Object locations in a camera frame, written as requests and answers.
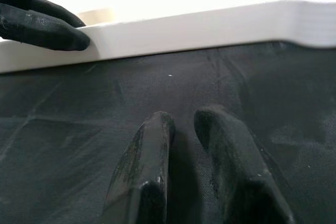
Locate black cloth table cover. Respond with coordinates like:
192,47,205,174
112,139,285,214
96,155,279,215
0,40,336,224

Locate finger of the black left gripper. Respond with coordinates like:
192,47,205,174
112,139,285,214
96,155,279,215
0,0,87,29
0,3,91,51

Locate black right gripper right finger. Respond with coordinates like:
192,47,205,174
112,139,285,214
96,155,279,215
194,106,296,224

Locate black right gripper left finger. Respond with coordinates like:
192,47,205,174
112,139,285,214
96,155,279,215
101,111,176,224

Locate white plastic children table top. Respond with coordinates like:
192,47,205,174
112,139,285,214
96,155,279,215
0,0,336,74

